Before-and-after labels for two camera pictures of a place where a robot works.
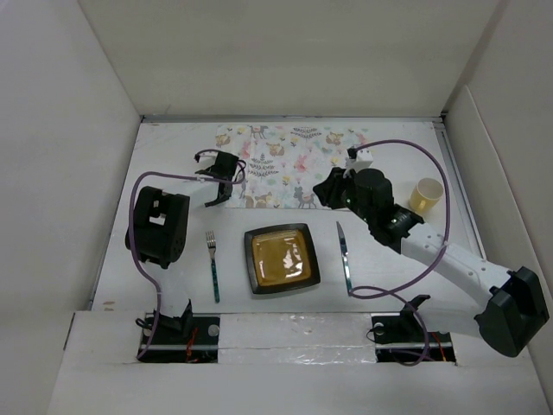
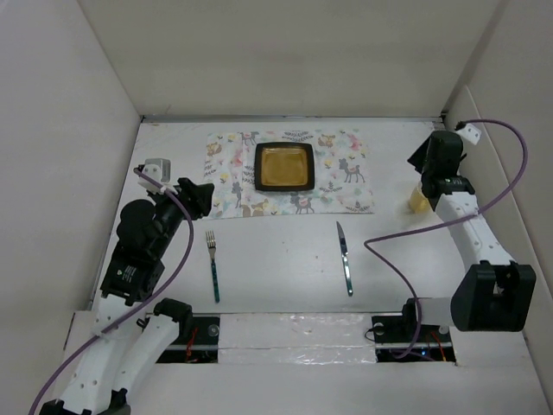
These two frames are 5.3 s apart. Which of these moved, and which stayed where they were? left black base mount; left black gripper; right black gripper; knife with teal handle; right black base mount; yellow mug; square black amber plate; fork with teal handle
Moved: right black gripper; square black amber plate; left black gripper
Stayed: fork with teal handle; right black base mount; knife with teal handle; yellow mug; left black base mount
